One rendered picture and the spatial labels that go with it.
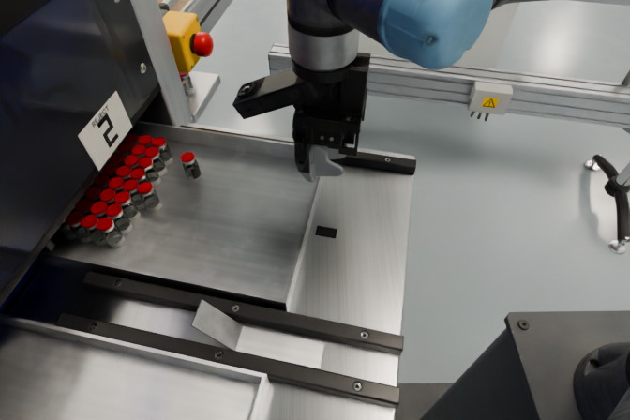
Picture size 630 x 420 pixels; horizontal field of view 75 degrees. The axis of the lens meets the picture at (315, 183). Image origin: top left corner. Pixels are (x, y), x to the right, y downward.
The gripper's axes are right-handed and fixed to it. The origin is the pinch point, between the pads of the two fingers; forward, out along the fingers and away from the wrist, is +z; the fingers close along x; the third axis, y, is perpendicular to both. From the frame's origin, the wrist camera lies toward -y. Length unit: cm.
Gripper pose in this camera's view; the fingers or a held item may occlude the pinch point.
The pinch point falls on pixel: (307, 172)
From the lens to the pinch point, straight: 60.6
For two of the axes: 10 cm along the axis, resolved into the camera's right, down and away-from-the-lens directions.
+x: 2.1, -7.5, 6.3
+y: 9.8, 1.6, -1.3
